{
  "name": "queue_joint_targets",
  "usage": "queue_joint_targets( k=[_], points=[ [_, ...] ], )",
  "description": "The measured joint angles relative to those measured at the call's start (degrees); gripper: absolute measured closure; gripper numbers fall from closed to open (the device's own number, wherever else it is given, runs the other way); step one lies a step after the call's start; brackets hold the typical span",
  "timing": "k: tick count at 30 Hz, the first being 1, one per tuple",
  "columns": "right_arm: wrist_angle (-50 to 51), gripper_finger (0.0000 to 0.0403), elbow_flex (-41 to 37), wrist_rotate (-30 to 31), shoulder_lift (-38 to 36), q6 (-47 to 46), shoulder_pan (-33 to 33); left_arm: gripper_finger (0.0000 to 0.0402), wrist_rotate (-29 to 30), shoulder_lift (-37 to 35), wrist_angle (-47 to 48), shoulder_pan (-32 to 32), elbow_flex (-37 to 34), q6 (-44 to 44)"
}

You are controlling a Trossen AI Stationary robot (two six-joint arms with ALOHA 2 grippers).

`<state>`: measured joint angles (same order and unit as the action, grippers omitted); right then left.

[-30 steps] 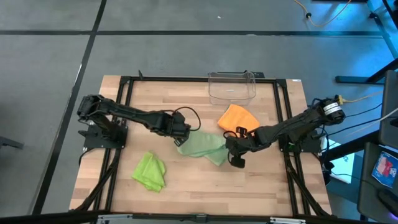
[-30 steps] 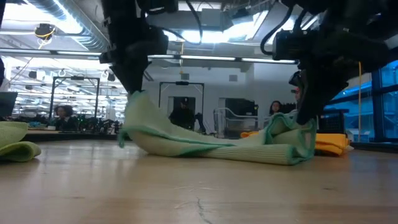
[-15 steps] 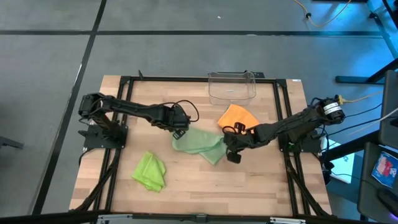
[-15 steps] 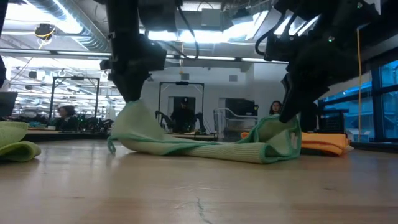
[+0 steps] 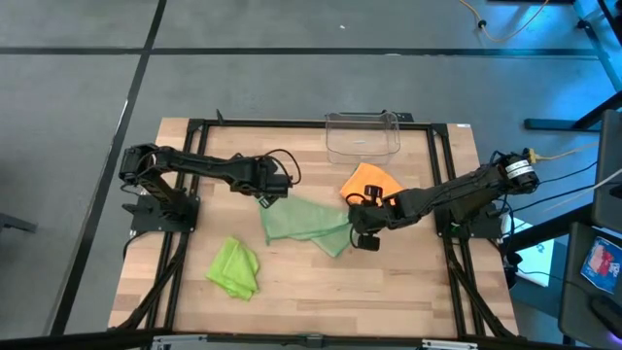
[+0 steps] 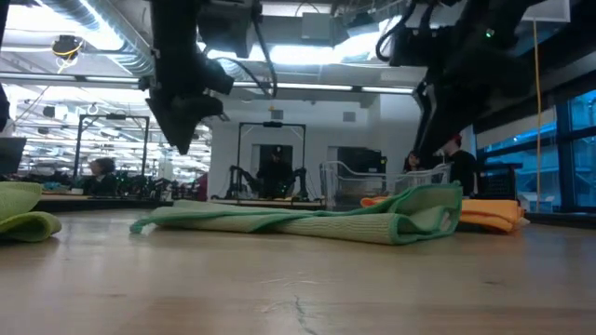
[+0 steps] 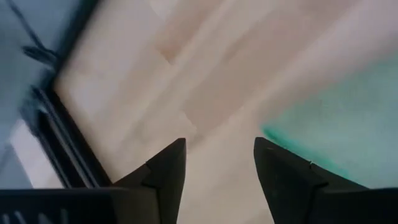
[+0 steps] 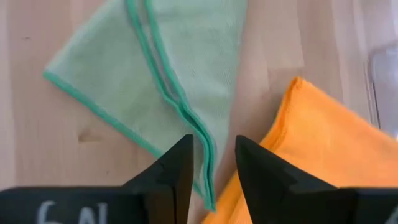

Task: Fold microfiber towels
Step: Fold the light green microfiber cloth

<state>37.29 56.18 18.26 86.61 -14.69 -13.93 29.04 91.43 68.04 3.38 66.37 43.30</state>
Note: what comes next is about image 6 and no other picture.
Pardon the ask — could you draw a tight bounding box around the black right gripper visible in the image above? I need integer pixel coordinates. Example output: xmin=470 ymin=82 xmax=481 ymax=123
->
xmin=412 ymin=27 xmax=535 ymax=157

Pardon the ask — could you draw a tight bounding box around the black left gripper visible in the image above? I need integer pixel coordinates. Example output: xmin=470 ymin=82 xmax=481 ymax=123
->
xmin=146 ymin=25 xmax=235 ymax=157

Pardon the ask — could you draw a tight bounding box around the orange microfiber towel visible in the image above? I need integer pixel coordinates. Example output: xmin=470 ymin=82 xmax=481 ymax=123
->
xmin=359 ymin=194 xmax=527 ymax=234

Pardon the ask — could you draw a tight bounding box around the pale green microfiber towel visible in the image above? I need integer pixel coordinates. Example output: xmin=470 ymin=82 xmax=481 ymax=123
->
xmin=129 ymin=182 xmax=464 ymax=247

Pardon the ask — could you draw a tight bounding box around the lime green microfiber towel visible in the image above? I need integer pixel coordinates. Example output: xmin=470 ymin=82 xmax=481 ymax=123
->
xmin=0 ymin=181 xmax=62 ymax=243

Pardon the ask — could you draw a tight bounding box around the person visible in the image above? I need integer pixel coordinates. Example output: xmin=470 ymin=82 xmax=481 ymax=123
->
xmin=255 ymin=145 xmax=295 ymax=199
xmin=402 ymin=151 xmax=423 ymax=173
xmin=440 ymin=134 xmax=479 ymax=196
xmin=81 ymin=157 xmax=120 ymax=196

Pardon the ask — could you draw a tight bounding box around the black crate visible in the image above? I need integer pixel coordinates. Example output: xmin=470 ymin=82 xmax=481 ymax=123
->
xmin=477 ymin=162 xmax=525 ymax=210

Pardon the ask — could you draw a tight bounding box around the clear plastic bin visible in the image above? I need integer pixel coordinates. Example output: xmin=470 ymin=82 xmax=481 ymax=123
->
xmin=318 ymin=160 xmax=453 ymax=211

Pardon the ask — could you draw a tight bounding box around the long ceiling light bar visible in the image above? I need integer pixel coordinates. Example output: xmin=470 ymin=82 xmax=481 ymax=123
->
xmin=0 ymin=72 xmax=415 ymax=94

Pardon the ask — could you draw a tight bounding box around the white box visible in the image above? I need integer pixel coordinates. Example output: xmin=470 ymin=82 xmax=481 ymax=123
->
xmin=517 ymin=193 xmax=541 ymax=213

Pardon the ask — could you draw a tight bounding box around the black ceiling dome device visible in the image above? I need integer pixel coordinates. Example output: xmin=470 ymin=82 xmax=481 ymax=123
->
xmin=50 ymin=34 xmax=85 ymax=61

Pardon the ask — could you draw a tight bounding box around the black monitor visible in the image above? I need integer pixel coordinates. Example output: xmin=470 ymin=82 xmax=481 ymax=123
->
xmin=0 ymin=137 xmax=28 ymax=178

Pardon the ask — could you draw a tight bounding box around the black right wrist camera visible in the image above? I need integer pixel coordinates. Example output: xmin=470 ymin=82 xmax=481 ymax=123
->
xmin=376 ymin=18 xmax=449 ymax=66

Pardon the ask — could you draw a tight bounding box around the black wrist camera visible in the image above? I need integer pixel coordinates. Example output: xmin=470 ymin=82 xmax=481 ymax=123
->
xmin=376 ymin=18 xmax=449 ymax=66
xmin=197 ymin=0 xmax=256 ymax=60

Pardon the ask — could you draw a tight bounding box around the yellow power cable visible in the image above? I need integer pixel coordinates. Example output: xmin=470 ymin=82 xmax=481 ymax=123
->
xmin=532 ymin=18 xmax=545 ymax=213

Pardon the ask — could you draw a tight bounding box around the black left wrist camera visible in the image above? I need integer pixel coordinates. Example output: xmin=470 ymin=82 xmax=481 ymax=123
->
xmin=197 ymin=0 xmax=256 ymax=60

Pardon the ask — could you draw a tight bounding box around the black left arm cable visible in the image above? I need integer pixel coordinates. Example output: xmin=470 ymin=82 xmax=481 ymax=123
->
xmin=250 ymin=0 xmax=280 ymax=99

